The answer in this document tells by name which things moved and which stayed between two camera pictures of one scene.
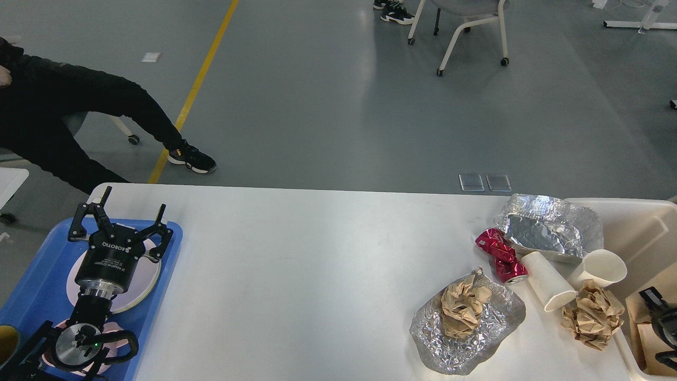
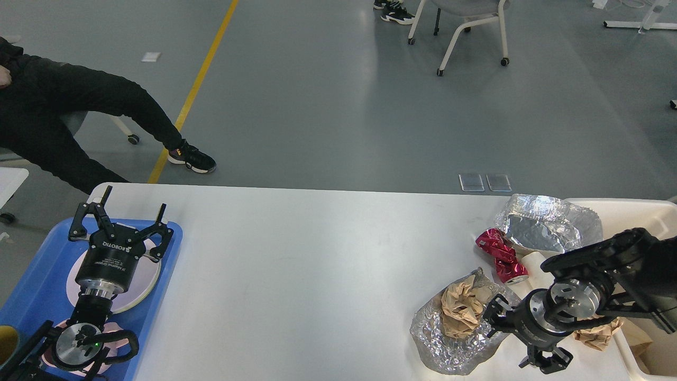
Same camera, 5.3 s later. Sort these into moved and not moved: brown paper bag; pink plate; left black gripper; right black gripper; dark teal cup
Moved: right black gripper; brown paper bag
Not moved: pink plate; dark teal cup; left black gripper
